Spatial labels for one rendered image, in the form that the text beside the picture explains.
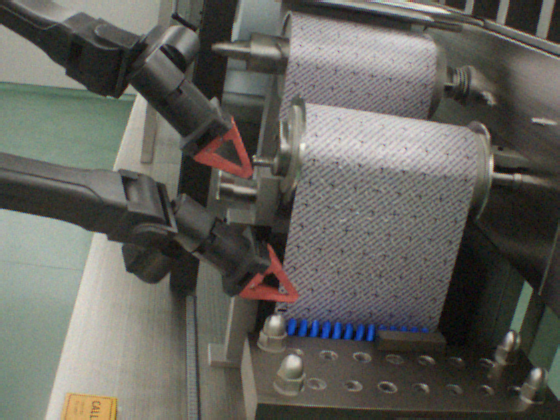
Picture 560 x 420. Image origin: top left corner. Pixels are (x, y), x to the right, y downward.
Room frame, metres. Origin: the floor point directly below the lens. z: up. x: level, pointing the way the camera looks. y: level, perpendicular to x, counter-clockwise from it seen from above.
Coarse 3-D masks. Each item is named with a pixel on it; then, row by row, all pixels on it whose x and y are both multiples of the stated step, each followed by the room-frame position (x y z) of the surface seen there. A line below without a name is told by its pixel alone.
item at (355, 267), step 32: (320, 224) 0.90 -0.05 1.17; (352, 224) 0.91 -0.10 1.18; (384, 224) 0.92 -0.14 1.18; (416, 224) 0.92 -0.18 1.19; (448, 224) 0.93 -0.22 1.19; (288, 256) 0.90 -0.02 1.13; (320, 256) 0.90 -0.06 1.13; (352, 256) 0.91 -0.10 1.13; (384, 256) 0.92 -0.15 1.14; (416, 256) 0.92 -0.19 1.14; (448, 256) 0.93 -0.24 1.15; (320, 288) 0.90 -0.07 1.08; (352, 288) 0.91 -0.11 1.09; (384, 288) 0.92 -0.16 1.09; (416, 288) 0.93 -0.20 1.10; (288, 320) 0.90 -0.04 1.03; (320, 320) 0.91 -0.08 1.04; (352, 320) 0.91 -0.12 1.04; (384, 320) 0.92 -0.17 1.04; (416, 320) 0.93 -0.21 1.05
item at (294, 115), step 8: (288, 112) 0.99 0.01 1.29; (296, 112) 0.94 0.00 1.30; (296, 120) 0.92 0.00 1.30; (296, 128) 0.91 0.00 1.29; (296, 136) 0.91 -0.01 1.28; (296, 144) 0.90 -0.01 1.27; (480, 144) 0.97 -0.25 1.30; (296, 152) 0.90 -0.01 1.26; (480, 152) 0.96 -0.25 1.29; (296, 160) 0.90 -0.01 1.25; (480, 160) 0.95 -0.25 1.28; (480, 168) 0.95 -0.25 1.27; (288, 176) 0.91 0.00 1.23; (480, 176) 0.94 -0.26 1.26; (280, 184) 0.96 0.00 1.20; (288, 184) 0.91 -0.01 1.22; (480, 184) 0.94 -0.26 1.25; (480, 192) 0.94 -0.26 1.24; (472, 200) 0.95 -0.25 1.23
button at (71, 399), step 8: (64, 400) 0.77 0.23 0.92; (72, 400) 0.77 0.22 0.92; (80, 400) 0.77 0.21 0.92; (88, 400) 0.78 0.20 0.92; (96, 400) 0.78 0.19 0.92; (104, 400) 0.78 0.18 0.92; (112, 400) 0.79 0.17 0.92; (64, 408) 0.75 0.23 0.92; (72, 408) 0.75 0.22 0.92; (80, 408) 0.76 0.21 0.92; (88, 408) 0.76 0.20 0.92; (96, 408) 0.76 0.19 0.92; (104, 408) 0.77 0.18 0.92; (112, 408) 0.77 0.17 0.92; (64, 416) 0.73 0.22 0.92; (72, 416) 0.74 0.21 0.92; (80, 416) 0.74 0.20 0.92; (88, 416) 0.74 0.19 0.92; (96, 416) 0.75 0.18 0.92; (104, 416) 0.75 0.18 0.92; (112, 416) 0.75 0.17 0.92
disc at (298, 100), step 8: (296, 96) 0.98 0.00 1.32; (296, 104) 0.97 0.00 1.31; (304, 104) 0.93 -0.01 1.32; (304, 112) 0.91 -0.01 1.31; (304, 120) 0.90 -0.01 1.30; (304, 128) 0.90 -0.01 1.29; (304, 136) 0.89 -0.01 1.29; (296, 168) 0.89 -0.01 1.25; (296, 176) 0.88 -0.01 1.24; (296, 184) 0.89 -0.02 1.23; (280, 192) 0.97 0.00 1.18; (288, 192) 0.91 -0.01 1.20; (288, 200) 0.91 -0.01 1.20
